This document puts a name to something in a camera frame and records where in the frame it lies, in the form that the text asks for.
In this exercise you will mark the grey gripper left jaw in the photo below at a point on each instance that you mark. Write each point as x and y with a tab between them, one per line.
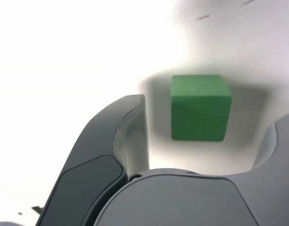
94	150

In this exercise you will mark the green cube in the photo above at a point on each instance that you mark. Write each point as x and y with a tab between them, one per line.
198	113

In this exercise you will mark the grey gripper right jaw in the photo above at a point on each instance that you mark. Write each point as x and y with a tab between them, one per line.
182	202

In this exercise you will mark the black tape strip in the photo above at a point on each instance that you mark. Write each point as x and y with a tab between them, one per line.
38	209

